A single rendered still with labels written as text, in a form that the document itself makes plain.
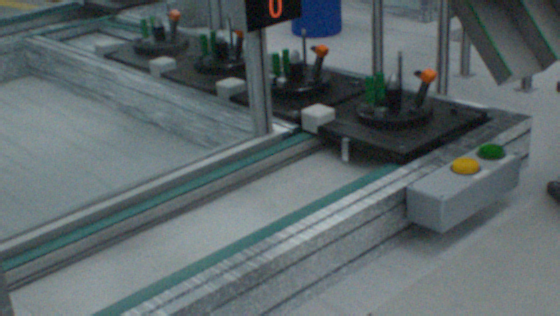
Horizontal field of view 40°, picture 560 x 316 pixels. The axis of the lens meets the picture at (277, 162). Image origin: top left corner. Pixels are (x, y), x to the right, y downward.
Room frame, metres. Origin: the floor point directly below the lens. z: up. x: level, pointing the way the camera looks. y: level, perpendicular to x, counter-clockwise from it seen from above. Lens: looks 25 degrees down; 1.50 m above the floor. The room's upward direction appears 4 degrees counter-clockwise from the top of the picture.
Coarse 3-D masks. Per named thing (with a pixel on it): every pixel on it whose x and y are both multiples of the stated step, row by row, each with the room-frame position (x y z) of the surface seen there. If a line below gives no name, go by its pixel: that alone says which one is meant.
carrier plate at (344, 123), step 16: (336, 112) 1.34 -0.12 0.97; (352, 112) 1.33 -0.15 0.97; (448, 112) 1.30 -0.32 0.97; (464, 112) 1.29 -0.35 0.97; (480, 112) 1.29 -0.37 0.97; (320, 128) 1.27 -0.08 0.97; (336, 128) 1.26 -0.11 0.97; (352, 128) 1.25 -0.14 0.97; (368, 128) 1.25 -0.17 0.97; (416, 128) 1.23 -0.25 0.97; (432, 128) 1.23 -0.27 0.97; (448, 128) 1.22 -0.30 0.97; (464, 128) 1.24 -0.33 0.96; (352, 144) 1.22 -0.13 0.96; (368, 144) 1.19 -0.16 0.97; (384, 144) 1.18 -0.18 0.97; (400, 144) 1.17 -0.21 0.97; (416, 144) 1.17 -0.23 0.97; (432, 144) 1.18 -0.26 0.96; (400, 160) 1.13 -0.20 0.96
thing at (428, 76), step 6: (414, 72) 1.26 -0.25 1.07; (420, 72) 1.26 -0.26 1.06; (426, 72) 1.24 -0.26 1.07; (432, 72) 1.24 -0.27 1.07; (420, 78) 1.24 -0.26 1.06; (426, 78) 1.23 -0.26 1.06; (432, 78) 1.23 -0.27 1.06; (426, 84) 1.24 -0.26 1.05; (420, 90) 1.25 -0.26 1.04; (426, 90) 1.25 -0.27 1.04; (420, 96) 1.25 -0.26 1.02; (414, 102) 1.26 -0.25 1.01; (420, 102) 1.25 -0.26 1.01
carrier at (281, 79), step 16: (304, 32) 1.55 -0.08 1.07; (304, 48) 1.55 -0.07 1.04; (288, 64) 1.49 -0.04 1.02; (304, 64) 1.55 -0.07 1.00; (272, 80) 1.46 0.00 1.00; (288, 80) 1.48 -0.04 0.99; (304, 80) 1.47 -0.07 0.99; (320, 80) 1.45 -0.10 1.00; (336, 80) 1.52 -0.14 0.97; (352, 80) 1.51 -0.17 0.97; (272, 96) 1.45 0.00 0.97; (288, 96) 1.43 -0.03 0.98; (304, 96) 1.42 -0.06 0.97; (320, 96) 1.43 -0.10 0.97; (336, 96) 1.42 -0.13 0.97; (352, 96) 1.43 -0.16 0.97; (272, 112) 1.37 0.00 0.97; (288, 112) 1.35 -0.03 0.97
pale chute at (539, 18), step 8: (528, 0) 1.58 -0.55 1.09; (536, 0) 1.59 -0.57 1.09; (544, 0) 1.60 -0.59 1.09; (552, 0) 1.60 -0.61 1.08; (528, 8) 1.57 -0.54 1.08; (536, 8) 1.58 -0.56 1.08; (544, 8) 1.58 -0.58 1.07; (552, 8) 1.59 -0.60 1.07; (536, 16) 1.56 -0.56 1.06; (544, 16) 1.57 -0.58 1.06; (552, 16) 1.57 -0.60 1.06; (544, 24) 1.55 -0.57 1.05; (552, 24) 1.56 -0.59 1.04; (544, 32) 1.53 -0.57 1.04; (552, 32) 1.54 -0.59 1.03; (552, 40) 1.52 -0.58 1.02; (552, 48) 1.51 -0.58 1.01
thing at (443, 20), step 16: (448, 0) 1.46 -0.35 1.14; (448, 16) 1.46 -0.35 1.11; (448, 32) 1.45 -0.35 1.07; (464, 32) 1.80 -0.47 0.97; (448, 48) 1.45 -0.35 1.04; (464, 48) 1.79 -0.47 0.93; (448, 64) 1.46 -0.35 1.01; (464, 64) 1.79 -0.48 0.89; (448, 80) 1.46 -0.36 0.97; (528, 80) 1.66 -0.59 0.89
